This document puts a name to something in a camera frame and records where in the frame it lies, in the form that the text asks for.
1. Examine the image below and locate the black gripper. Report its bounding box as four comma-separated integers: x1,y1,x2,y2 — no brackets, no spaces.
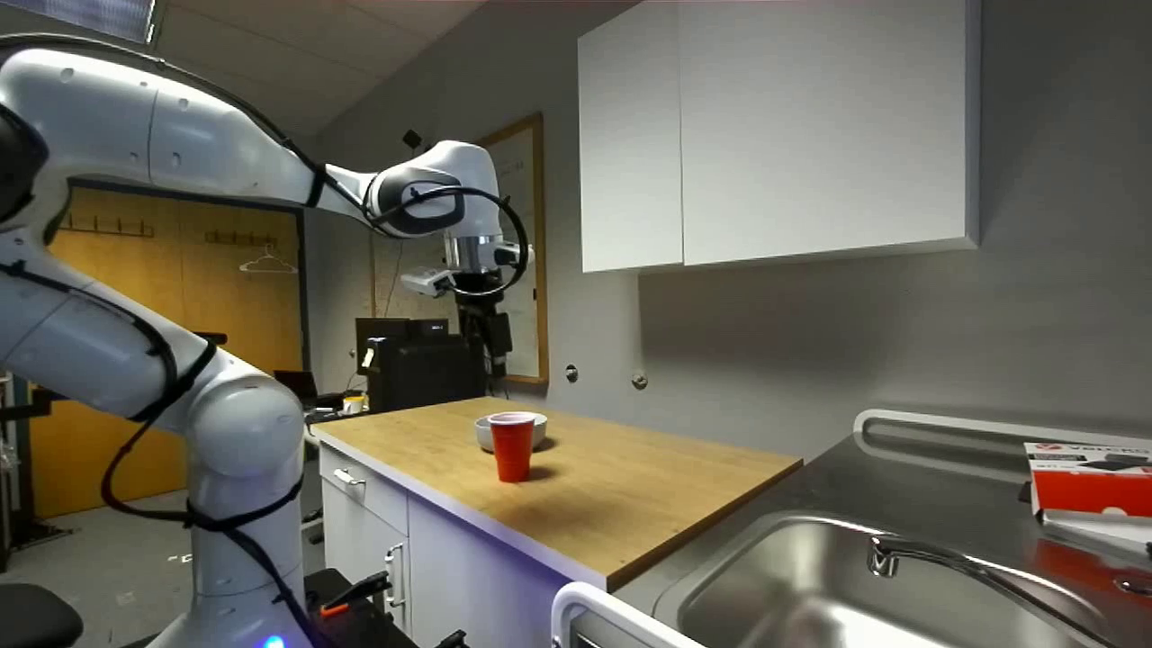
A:
458,296,512,367

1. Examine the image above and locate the red plastic cup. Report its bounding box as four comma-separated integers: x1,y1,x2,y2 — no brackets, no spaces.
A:
493,425,534,481

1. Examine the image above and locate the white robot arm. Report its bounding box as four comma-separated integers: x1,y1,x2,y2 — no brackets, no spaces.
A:
0,35,529,648

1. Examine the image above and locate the grey bowl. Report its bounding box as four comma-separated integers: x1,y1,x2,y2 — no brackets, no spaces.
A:
476,411,546,455

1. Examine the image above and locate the black box on counter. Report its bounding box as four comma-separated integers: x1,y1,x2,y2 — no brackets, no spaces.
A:
355,318,487,411

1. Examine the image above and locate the white base cabinet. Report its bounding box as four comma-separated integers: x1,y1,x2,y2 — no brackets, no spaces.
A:
320,446,566,648

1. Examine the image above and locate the stainless steel sink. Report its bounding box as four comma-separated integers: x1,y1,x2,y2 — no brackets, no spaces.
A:
658,515,1120,648

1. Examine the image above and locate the sink faucet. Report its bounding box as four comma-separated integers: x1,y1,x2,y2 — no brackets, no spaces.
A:
867,537,1112,648

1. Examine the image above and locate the red and white box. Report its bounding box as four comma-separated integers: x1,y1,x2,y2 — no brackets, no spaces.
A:
1024,443,1152,518

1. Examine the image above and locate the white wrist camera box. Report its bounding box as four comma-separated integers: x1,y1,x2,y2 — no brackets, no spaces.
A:
400,270,453,297

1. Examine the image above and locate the white wall cabinet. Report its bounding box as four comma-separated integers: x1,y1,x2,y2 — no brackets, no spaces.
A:
574,0,980,273

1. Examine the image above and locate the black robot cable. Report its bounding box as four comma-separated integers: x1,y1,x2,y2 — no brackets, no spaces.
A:
96,337,318,648

